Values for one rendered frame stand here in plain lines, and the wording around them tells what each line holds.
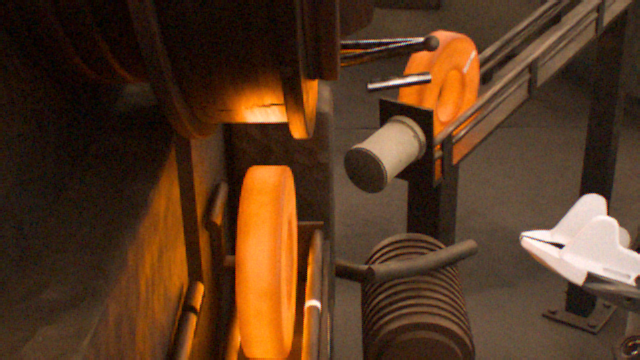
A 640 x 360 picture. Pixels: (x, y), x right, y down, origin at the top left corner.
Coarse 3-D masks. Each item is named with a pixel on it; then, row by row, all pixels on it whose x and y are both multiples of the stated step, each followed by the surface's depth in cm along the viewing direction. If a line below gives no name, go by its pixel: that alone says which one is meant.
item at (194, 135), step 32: (0, 0) 45; (32, 0) 45; (64, 0) 45; (96, 0) 44; (128, 0) 40; (32, 32) 47; (64, 32) 47; (96, 32) 47; (128, 32) 47; (160, 32) 42; (32, 64) 50; (64, 64) 50; (96, 64) 50; (128, 64) 51; (160, 64) 43; (160, 96) 46; (192, 128) 51
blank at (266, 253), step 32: (256, 192) 69; (288, 192) 72; (256, 224) 67; (288, 224) 75; (256, 256) 66; (288, 256) 77; (256, 288) 66; (288, 288) 76; (256, 320) 67; (288, 320) 73; (256, 352) 70; (288, 352) 73
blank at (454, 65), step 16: (432, 32) 112; (448, 32) 113; (448, 48) 110; (464, 48) 114; (416, 64) 109; (432, 64) 108; (448, 64) 111; (464, 64) 115; (432, 80) 109; (448, 80) 117; (464, 80) 116; (400, 96) 109; (416, 96) 108; (432, 96) 110; (448, 96) 118; (464, 96) 117; (448, 112) 117
